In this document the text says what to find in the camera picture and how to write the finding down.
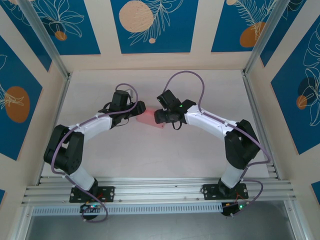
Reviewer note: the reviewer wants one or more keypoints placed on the pink cloth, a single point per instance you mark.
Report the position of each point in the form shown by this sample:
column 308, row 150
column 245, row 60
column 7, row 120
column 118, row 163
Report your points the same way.
column 147, row 117

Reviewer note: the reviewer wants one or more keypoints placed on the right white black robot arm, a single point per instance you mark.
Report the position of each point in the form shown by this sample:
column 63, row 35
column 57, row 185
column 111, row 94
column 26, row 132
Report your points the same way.
column 207, row 120

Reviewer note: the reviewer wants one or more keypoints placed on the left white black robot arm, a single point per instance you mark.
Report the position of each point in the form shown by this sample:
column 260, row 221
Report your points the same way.
column 82, row 177

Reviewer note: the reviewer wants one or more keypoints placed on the grey metal sheet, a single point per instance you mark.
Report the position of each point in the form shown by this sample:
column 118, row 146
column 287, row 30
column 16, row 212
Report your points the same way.
column 160, row 228

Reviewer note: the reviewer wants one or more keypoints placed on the aluminium table side rail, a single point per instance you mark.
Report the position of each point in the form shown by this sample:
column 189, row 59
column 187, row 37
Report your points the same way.
column 53, row 105
column 255, row 105

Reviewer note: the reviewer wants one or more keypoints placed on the aluminium mounting rail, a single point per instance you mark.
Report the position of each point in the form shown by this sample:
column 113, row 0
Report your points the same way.
column 155, row 187

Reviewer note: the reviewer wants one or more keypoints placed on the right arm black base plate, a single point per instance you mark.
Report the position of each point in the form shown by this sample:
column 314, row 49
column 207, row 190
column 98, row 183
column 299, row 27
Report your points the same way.
column 210, row 191

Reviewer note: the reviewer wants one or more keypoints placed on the aluminium corner post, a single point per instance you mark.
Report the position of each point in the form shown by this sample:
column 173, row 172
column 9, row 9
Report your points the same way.
column 47, row 42
column 262, row 37

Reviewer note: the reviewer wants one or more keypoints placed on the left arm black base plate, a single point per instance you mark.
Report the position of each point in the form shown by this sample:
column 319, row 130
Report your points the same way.
column 108, row 193

